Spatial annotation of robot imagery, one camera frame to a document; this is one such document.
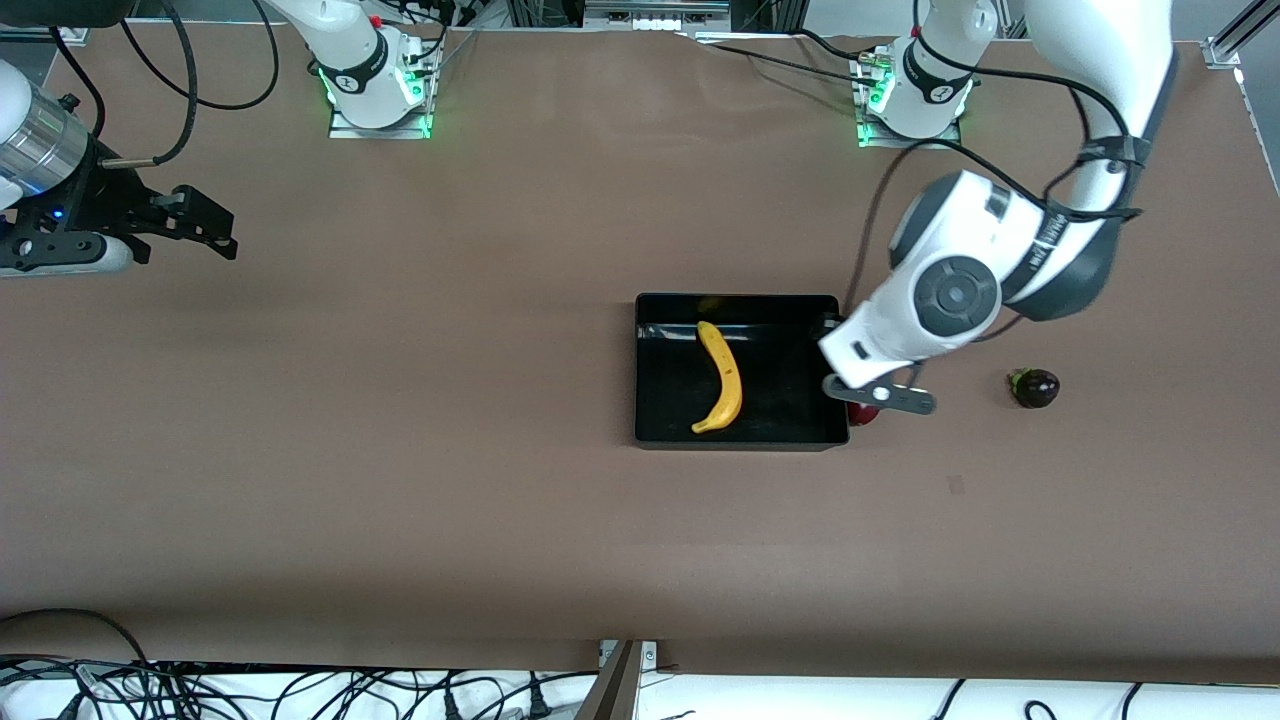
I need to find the white power strip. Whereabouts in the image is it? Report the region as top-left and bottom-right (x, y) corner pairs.
(585, 0), (733, 33)

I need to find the black cable on table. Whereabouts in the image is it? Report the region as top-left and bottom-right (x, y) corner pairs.
(695, 28), (886, 86)

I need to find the dark purple eggplant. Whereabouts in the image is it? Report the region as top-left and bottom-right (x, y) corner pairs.
(1008, 367), (1061, 410)

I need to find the dark metal beam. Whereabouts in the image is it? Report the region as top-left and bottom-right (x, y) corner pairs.
(575, 640), (646, 720)

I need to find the silver table edge bracket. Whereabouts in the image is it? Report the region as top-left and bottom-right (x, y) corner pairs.
(598, 640), (659, 671)

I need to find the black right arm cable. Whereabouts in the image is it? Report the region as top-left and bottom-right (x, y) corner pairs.
(58, 0), (281, 168)

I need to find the yellow banana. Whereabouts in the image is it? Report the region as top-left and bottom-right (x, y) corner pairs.
(692, 320), (745, 435)

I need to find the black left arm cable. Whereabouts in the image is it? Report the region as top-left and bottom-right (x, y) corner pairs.
(843, 20), (1147, 346)

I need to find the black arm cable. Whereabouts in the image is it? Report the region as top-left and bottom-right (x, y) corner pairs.
(843, 20), (1147, 346)
(58, 0), (281, 168)

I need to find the black plastic tray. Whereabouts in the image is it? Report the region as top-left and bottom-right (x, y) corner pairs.
(633, 292), (851, 452)

